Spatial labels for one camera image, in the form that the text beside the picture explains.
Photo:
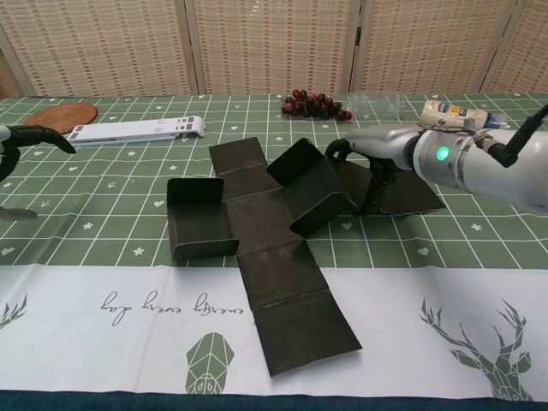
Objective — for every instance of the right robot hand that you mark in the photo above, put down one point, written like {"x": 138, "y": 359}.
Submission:
{"x": 385, "y": 143}

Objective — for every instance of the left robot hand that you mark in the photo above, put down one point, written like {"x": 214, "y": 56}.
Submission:
{"x": 30, "y": 135}

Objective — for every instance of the black cardboard box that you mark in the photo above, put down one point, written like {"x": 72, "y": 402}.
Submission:
{"x": 265, "y": 227}

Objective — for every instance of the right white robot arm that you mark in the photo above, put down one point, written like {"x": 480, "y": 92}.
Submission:
{"x": 479, "y": 175}

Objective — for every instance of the clear plastic cup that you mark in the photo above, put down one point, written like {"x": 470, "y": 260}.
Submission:
{"x": 377, "y": 106}

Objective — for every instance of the round woven brown coaster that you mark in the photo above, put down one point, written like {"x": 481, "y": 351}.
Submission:
{"x": 64, "y": 115}

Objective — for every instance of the mayonnaise squeeze bottle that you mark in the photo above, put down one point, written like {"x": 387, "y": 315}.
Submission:
{"x": 449, "y": 114}

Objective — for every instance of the bunch of red grapes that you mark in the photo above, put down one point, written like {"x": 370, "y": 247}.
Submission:
{"x": 312, "y": 107}

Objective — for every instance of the white folding stand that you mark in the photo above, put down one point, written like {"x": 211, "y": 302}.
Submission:
{"x": 132, "y": 130}

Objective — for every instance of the bamboo folding screen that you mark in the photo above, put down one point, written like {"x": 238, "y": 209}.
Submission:
{"x": 274, "y": 43}

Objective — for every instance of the green grid tablecloth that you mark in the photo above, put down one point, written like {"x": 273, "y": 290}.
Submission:
{"x": 385, "y": 308}

